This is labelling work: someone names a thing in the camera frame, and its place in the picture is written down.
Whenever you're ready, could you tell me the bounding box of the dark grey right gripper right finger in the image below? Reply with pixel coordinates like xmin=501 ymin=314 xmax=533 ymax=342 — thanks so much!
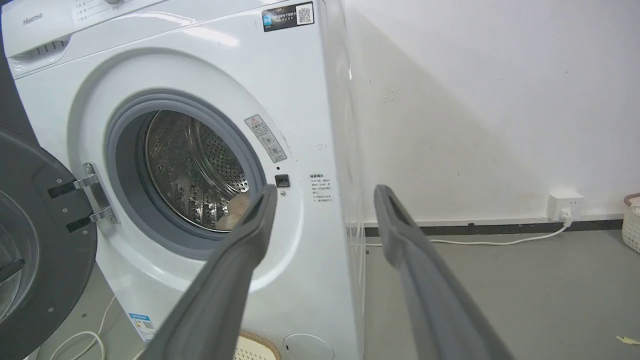
xmin=373 ymin=184 xmax=516 ymax=360

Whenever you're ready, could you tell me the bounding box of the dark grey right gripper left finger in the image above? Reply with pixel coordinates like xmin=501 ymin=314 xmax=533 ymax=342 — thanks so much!
xmin=137 ymin=184 xmax=278 ymax=360

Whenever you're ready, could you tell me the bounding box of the cream basket with brown rim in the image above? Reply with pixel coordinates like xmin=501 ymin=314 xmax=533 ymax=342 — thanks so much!
xmin=233 ymin=329 xmax=284 ymax=360

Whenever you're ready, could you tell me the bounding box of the white Hisense washing machine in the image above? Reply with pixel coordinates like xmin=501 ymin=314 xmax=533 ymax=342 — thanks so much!
xmin=0 ymin=0 xmax=368 ymax=360

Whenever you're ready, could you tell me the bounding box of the dark grey washing machine door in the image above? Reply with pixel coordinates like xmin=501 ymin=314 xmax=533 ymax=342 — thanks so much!
xmin=0 ymin=125 xmax=99 ymax=360

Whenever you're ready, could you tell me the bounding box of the white woven laundry basket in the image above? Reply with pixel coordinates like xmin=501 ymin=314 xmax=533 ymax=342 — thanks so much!
xmin=621 ymin=193 xmax=640 ymax=254

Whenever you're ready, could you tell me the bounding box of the beige cloth inside drum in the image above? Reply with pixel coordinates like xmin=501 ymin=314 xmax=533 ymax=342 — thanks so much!
xmin=215 ymin=193 xmax=252 ymax=232

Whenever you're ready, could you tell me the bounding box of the white power cable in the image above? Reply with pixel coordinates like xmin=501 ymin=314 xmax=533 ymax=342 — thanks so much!
xmin=366 ymin=210 xmax=574 ymax=248

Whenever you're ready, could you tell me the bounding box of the white cable on floor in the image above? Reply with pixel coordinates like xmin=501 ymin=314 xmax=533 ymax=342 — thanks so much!
xmin=49 ymin=295 xmax=147 ymax=360

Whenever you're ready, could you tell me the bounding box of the white wall power socket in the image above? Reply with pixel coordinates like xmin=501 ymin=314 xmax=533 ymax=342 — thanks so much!
xmin=546 ymin=190 xmax=586 ymax=222

